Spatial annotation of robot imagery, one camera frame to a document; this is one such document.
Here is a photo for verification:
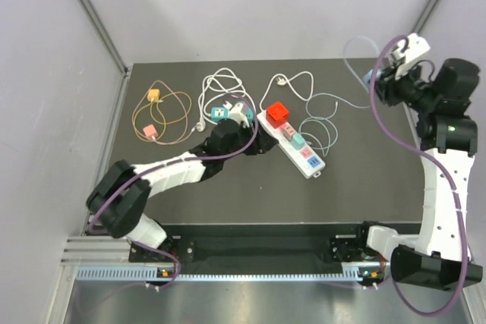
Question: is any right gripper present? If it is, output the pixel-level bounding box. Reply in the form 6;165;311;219
371;58;440;114

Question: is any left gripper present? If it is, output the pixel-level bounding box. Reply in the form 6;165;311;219
222;119;278;161

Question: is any white power strip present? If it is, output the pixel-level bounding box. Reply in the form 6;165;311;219
257;110;326;179

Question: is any light blue charger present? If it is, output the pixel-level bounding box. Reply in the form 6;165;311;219
363;70;373;86

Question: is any teal power strip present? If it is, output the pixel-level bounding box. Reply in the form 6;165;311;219
210;106;254;123

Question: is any light blue charging cable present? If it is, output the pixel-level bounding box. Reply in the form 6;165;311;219
333;35;380;109

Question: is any pink charging cable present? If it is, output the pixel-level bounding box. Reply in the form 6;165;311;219
131;80;200;146

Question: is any yellow charging cable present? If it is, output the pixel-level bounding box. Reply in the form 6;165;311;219
134;91;193;140

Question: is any salmon pink charger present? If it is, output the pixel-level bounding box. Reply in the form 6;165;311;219
143;124;158;140

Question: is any yellow charger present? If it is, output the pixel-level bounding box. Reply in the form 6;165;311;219
147;89;160;102

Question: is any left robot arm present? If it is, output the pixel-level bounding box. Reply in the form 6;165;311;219
86;119;278;261

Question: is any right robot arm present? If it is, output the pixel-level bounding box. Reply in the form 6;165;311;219
354;58;483;291

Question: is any red cube plug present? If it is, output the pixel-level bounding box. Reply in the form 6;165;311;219
265;102;289;128

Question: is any dusty pink charger on white strip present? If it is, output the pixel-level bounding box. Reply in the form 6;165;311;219
280;124;296;141

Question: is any mint green charger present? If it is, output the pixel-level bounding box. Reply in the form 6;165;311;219
291;133;306;150

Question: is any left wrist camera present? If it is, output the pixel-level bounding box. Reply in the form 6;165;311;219
223;101;254;127

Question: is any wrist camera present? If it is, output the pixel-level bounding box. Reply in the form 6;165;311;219
223;101;254;127
390;33;431;80

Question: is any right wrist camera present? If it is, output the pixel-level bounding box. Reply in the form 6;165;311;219
390;33;431;80

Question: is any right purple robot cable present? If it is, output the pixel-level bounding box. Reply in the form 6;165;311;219
368;34;470;317

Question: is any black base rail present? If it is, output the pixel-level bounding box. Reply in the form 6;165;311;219
128;223;387;274

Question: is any white slotted cable duct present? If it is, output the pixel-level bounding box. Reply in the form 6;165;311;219
76;263;383;282

